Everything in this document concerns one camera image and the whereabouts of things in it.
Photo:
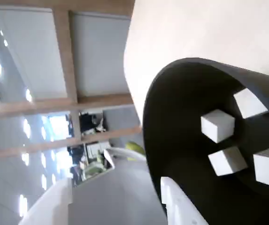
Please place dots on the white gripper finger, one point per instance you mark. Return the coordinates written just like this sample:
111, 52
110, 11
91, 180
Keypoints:
52, 206
181, 211

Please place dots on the black round pot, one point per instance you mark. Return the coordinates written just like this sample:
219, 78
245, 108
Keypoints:
179, 117

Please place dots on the yellow green object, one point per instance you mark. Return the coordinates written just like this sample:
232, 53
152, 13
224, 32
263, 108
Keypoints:
135, 147

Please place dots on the wooden frame partition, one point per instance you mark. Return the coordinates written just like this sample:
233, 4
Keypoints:
68, 58

